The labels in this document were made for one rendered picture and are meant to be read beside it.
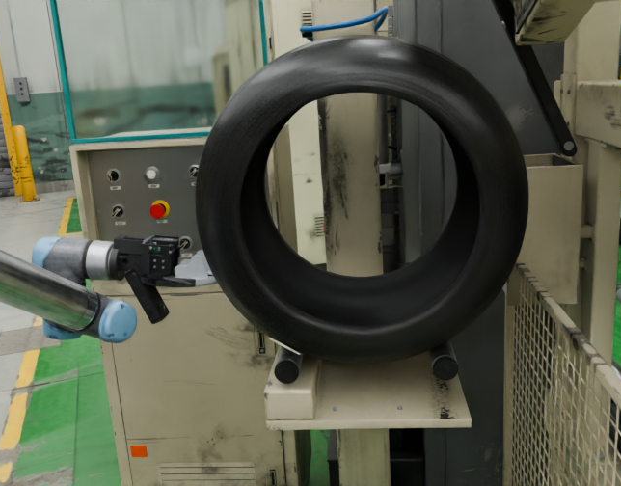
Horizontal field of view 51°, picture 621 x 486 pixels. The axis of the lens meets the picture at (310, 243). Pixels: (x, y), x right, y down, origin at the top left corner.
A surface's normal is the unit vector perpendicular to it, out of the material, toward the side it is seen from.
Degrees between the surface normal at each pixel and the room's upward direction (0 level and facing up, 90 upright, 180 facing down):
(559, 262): 90
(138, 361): 90
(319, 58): 44
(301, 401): 90
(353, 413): 0
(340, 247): 90
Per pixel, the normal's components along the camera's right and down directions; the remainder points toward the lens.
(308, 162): 0.30, 0.22
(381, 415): -0.06, -0.97
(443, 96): 0.03, 0.11
